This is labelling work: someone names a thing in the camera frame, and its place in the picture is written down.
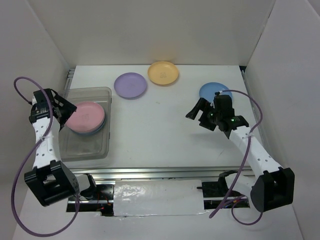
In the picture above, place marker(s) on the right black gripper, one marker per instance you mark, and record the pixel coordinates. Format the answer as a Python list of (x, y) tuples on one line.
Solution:
[(201, 104)]

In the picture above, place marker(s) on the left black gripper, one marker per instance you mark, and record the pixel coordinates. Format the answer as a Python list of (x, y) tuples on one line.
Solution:
[(67, 108)]

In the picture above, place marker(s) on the pink plate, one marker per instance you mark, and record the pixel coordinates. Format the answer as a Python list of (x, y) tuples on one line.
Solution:
[(88, 117)]

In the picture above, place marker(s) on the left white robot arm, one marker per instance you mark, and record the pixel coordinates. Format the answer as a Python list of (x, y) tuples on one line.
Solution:
[(50, 180)]

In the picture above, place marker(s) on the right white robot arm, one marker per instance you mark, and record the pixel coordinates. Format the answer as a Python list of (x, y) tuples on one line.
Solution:
[(273, 186)]

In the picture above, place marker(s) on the clear plastic bin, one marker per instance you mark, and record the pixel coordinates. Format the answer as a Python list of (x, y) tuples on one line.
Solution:
[(74, 147)]

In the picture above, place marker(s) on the blue plate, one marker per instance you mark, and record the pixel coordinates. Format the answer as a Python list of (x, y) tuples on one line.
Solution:
[(208, 90)]

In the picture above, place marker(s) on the orange plate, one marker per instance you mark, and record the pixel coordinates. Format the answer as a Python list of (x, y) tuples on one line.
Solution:
[(163, 73)]

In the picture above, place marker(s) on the purple plate at back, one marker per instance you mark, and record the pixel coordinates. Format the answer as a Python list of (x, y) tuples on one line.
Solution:
[(130, 85)]

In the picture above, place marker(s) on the white taped cover panel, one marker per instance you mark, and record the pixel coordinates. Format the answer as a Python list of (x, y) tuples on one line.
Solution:
[(158, 198)]

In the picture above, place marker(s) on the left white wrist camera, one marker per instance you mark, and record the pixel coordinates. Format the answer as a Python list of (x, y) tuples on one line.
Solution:
[(33, 101)]

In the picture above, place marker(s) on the aluminium rail frame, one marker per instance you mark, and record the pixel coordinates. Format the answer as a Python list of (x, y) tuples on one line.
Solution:
[(150, 137)]

